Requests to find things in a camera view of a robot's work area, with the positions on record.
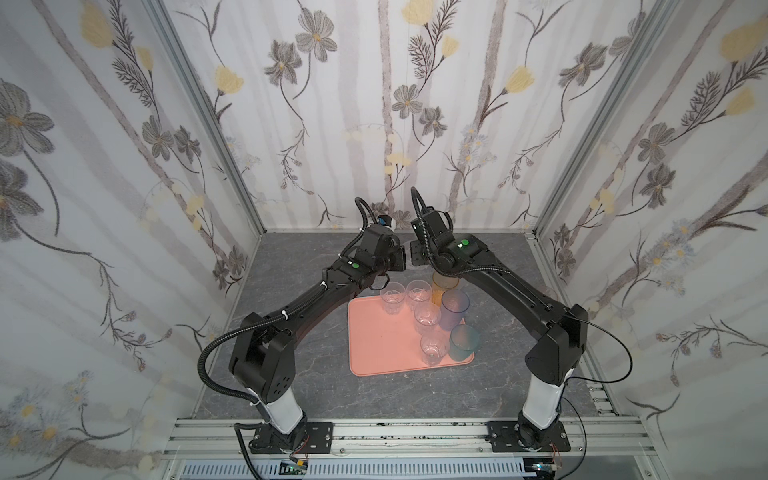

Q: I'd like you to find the yellow transparent glass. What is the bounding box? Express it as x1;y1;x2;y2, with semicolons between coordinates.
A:
431;272;460;306

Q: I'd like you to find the clear round glass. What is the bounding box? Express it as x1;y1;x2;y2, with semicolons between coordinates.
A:
406;279;432;310

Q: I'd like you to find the blue frosted glass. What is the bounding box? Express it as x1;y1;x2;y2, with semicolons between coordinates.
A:
439;289;470;331

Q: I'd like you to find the clear faceted short glass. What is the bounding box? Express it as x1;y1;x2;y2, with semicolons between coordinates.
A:
413;301;441;336

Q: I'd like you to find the pink plastic tray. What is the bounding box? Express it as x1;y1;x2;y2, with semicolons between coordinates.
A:
347;297;475;377

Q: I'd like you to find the teal frosted glass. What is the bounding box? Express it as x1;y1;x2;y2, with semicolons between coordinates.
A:
449;324;480;362

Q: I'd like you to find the clear tall glass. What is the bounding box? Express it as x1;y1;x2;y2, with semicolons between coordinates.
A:
419;332;449;367

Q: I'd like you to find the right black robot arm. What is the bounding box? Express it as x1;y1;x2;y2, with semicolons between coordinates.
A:
412;201;587;443

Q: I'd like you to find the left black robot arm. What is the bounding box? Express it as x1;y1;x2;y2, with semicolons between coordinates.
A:
229;224;406;435

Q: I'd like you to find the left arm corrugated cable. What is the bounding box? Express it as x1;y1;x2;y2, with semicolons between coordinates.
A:
196;311;289;406

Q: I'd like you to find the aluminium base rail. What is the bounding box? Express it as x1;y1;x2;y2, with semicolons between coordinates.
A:
164;416;655;460

